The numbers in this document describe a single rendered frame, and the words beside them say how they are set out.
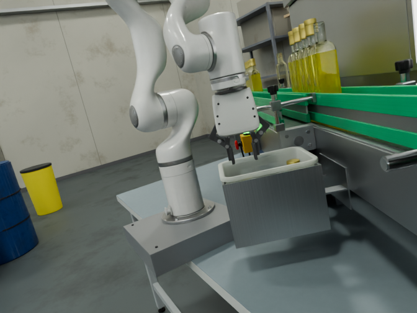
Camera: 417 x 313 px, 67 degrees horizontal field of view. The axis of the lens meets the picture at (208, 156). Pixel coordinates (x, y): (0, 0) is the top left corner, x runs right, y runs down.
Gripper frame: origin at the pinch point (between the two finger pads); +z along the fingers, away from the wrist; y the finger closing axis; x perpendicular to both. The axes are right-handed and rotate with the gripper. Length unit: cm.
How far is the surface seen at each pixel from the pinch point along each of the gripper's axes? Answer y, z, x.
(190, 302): 47, 105, -90
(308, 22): -24.9, -27.9, -20.1
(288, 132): -13.2, -0.4, -11.8
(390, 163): -9, -9, 52
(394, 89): -30.9, -9.0, 10.1
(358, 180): -21.7, 7.6, 11.6
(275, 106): -11.1, -8.1, -11.6
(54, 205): 273, 100, -339
